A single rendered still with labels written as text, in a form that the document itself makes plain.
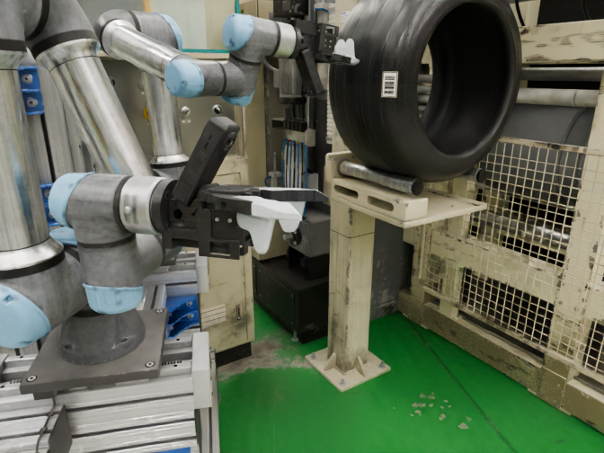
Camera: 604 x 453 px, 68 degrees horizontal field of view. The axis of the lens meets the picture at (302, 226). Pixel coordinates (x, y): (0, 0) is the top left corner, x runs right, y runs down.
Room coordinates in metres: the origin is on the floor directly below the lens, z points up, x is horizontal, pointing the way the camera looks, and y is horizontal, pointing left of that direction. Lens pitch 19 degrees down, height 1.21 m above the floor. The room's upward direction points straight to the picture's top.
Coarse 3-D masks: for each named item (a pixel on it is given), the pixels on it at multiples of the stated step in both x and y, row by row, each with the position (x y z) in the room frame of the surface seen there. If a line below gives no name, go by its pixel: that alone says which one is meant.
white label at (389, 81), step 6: (384, 72) 1.16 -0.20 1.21; (390, 72) 1.15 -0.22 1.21; (396, 72) 1.14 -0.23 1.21; (384, 78) 1.16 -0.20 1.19; (390, 78) 1.15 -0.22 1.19; (396, 78) 1.14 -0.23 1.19; (384, 84) 1.16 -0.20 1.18; (390, 84) 1.15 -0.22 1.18; (396, 84) 1.14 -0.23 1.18; (384, 90) 1.16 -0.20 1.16; (390, 90) 1.15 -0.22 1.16; (396, 90) 1.14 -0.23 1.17; (384, 96) 1.16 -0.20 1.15; (390, 96) 1.15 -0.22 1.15
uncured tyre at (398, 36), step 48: (384, 0) 1.28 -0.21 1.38; (432, 0) 1.20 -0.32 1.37; (480, 0) 1.29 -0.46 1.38; (384, 48) 1.18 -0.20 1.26; (432, 48) 1.62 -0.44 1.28; (480, 48) 1.56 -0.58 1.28; (336, 96) 1.31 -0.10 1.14; (432, 96) 1.63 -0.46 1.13; (480, 96) 1.56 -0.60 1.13; (384, 144) 1.20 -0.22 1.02; (432, 144) 1.58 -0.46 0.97; (480, 144) 1.34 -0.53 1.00
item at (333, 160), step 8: (336, 152) 1.52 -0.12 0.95; (344, 152) 1.52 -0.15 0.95; (328, 160) 1.49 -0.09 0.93; (336, 160) 1.49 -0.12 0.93; (344, 160) 1.51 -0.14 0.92; (352, 160) 1.53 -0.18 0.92; (328, 168) 1.49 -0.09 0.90; (336, 168) 1.50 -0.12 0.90; (328, 176) 1.49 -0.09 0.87; (336, 176) 1.50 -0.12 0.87; (344, 176) 1.52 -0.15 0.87
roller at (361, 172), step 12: (348, 168) 1.46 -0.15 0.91; (360, 168) 1.41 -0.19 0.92; (372, 168) 1.38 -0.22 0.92; (372, 180) 1.36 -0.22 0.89; (384, 180) 1.31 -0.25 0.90; (396, 180) 1.27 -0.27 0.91; (408, 180) 1.24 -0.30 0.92; (420, 180) 1.23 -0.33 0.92; (408, 192) 1.23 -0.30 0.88; (420, 192) 1.22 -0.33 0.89
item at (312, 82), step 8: (304, 56) 1.12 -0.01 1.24; (312, 56) 1.13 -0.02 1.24; (304, 64) 1.13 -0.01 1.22; (312, 64) 1.13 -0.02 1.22; (304, 72) 1.14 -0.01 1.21; (312, 72) 1.13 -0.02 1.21; (304, 80) 1.16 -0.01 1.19; (312, 80) 1.13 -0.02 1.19; (320, 80) 1.14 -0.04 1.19; (312, 88) 1.14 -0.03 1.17; (320, 88) 1.14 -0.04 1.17; (312, 96) 1.16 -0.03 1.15
